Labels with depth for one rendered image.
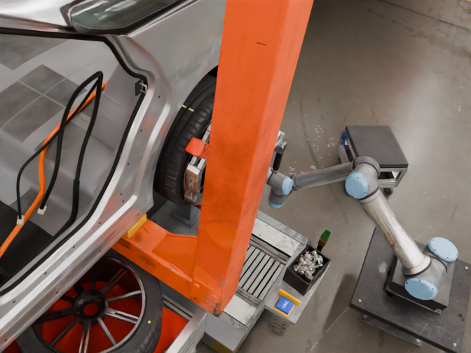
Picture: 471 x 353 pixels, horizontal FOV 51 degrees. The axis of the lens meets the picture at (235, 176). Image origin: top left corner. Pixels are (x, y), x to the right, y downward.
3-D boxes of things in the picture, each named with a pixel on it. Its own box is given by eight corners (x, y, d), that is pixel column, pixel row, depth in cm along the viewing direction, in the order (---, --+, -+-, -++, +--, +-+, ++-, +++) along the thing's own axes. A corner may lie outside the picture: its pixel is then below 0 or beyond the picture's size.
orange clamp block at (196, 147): (198, 138, 222) (191, 136, 213) (213, 146, 220) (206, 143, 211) (191, 152, 223) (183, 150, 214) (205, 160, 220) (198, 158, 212)
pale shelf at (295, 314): (302, 248, 268) (303, 244, 266) (330, 264, 264) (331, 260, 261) (263, 307, 242) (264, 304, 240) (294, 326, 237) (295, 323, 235)
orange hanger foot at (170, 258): (125, 221, 253) (122, 177, 227) (209, 274, 239) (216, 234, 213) (102, 243, 243) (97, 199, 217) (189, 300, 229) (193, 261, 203)
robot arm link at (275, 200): (287, 200, 286) (292, 186, 277) (277, 212, 279) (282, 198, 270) (274, 192, 289) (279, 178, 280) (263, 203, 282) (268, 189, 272)
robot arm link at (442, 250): (448, 263, 265) (464, 245, 252) (437, 285, 254) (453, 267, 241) (422, 248, 269) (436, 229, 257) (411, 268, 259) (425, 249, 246)
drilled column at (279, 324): (276, 313, 287) (291, 277, 255) (291, 322, 284) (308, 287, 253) (268, 326, 281) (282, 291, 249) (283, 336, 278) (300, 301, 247)
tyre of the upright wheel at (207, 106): (220, 51, 255) (137, 103, 210) (258, 70, 249) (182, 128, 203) (202, 147, 300) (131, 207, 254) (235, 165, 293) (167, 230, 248)
